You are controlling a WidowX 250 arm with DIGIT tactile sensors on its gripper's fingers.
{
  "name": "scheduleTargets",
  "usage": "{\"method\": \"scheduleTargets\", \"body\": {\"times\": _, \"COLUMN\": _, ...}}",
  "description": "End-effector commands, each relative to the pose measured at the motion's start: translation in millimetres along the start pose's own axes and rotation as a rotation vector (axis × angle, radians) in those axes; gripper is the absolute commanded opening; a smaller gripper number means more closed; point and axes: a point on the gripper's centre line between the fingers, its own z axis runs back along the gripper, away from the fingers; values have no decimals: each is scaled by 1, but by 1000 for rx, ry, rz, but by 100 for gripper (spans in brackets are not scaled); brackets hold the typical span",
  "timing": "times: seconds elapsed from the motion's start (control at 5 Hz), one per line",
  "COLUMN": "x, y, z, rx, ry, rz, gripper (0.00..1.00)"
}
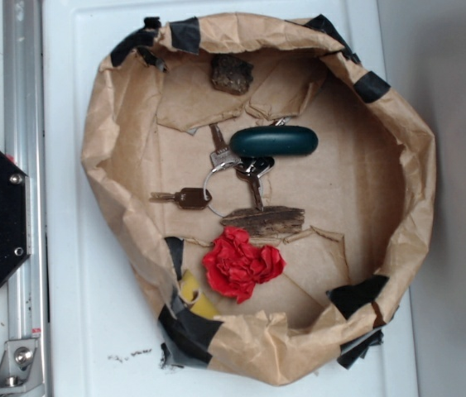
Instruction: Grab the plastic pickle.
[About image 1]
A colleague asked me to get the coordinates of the dark green plastic pickle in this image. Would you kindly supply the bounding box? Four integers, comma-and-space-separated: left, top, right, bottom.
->
229, 126, 319, 157

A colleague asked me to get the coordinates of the bunch of dark keys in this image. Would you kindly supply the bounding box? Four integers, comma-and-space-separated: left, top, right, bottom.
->
235, 156, 275, 211

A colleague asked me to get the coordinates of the brown paper bag bin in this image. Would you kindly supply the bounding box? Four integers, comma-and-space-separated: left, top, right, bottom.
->
81, 13, 436, 385

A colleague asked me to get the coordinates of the flat bark wood piece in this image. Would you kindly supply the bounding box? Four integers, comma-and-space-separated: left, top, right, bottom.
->
220, 206, 305, 237

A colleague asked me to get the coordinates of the silver key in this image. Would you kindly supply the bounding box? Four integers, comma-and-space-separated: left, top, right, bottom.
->
209, 124, 241, 169

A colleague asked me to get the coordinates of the brown head key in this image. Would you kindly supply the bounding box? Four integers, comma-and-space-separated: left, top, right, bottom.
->
149, 188, 213, 210

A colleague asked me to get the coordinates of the red crumpled paper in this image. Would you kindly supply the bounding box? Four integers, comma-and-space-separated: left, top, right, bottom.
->
202, 226, 286, 304

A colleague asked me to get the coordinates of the yellow sponge piece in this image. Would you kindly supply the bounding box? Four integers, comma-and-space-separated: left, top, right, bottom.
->
179, 270, 219, 320

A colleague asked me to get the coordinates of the dark bark chunk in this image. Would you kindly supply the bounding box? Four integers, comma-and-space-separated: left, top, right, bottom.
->
211, 54, 253, 95

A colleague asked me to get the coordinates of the metal key ring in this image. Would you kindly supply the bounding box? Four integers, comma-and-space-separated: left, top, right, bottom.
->
203, 161, 238, 218

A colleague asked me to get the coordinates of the aluminium rail profile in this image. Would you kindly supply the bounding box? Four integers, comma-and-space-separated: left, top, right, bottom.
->
2, 0, 54, 397

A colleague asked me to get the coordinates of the metal corner bracket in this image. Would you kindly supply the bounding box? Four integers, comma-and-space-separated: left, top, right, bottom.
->
0, 338, 43, 395

